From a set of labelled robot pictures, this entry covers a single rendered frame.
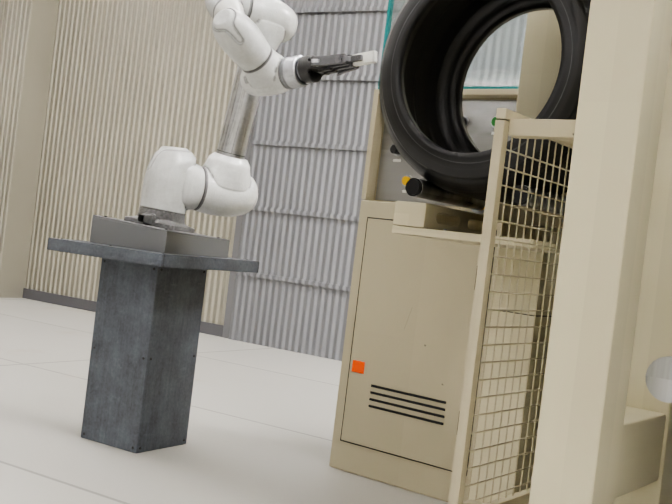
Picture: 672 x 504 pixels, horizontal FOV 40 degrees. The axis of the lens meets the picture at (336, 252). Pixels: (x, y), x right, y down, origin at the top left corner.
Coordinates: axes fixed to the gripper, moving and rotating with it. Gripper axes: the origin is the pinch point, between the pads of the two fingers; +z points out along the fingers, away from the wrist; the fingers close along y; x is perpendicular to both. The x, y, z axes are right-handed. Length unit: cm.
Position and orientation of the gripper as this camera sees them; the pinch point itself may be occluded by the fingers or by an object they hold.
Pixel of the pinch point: (364, 58)
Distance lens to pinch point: 250.3
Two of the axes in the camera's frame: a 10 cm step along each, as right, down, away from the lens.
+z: 8.1, -0.4, -5.9
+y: 5.9, 0.6, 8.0
